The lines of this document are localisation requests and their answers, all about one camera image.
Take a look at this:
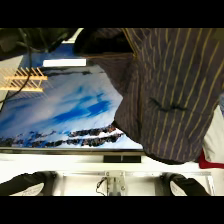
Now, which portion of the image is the red garment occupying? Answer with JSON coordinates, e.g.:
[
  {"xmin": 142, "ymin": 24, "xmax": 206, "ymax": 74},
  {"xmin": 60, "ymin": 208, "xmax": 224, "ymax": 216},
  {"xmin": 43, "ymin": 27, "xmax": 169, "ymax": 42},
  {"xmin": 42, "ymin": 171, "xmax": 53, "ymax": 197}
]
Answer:
[{"xmin": 198, "ymin": 149, "xmax": 224, "ymax": 170}]

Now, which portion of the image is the white garment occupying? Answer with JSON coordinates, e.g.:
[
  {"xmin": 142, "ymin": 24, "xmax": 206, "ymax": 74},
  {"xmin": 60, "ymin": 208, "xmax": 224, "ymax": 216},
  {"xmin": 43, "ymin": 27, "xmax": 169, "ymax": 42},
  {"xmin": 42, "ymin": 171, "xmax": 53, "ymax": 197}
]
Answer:
[{"xmin": 202, "ymin": 105, "xmax": 224, "ymax": 165}]

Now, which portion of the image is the blue striped shirt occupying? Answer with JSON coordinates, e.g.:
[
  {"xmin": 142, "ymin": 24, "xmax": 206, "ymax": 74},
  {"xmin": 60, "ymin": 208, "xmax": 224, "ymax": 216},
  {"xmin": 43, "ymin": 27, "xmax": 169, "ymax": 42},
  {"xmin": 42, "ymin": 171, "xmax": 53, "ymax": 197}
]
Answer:
[{"xmin": 73, "ymin": 28, "xmax": 224, "ymax": 166}]

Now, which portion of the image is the silver frame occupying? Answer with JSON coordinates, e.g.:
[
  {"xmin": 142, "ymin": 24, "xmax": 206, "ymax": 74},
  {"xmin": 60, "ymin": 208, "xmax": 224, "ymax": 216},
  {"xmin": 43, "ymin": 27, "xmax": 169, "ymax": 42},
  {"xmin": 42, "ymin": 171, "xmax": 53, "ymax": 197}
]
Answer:
[{"xmin": 23, "ymin": 169, "xmax": 221, "ymax": 197}]

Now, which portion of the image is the wooden rack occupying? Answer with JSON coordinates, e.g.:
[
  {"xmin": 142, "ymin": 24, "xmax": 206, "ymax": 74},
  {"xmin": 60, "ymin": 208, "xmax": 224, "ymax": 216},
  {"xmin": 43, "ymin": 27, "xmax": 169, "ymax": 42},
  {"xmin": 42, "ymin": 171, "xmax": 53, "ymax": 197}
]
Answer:
[{"xmin": 0, "ymin": 66, "xmax": 49, "ymax": 93}]

